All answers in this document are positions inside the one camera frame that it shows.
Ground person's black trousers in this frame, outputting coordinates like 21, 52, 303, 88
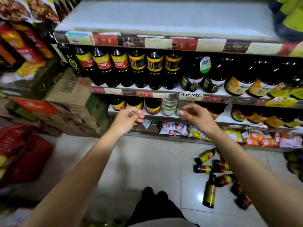
124, 186, 200, 227

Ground person's left forearm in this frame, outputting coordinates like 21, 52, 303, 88
21, 130, 129, 227

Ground row of olive label bottles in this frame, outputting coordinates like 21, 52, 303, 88
269, 0, 303, 42

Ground dark gold patterned box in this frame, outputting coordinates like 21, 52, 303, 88
0, 60, 62, 100

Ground soy sauce bottles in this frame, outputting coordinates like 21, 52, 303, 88
193, 148, 253, 210

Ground handwritten white price tag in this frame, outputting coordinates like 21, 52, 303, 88
179, 91, 204, 102

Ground row of large dark bottles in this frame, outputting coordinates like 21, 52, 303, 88
59, 44, 303, 100

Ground person's right hand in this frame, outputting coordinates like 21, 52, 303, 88
179, 103, 219, 137

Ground red cardboard box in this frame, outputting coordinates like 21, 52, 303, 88
10, 98, 60, 115

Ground person's left hand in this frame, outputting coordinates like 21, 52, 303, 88
111, 107, 145, 137

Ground orange squeeze bottle red cap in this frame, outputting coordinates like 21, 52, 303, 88
0, 23, 46, 68

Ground row of seasoning sachets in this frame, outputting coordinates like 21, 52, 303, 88
142, 119, 303, 149

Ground yellow red promo card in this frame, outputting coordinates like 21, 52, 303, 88
16, 61, 38, 77

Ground row of short sauce jars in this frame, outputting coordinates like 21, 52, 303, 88
109, 96, 303, 128

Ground worn brown cardboard box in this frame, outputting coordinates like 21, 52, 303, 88
35, 101, 110, 137

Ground person's right forearm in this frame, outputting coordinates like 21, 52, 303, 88
206, 127, 303, 227

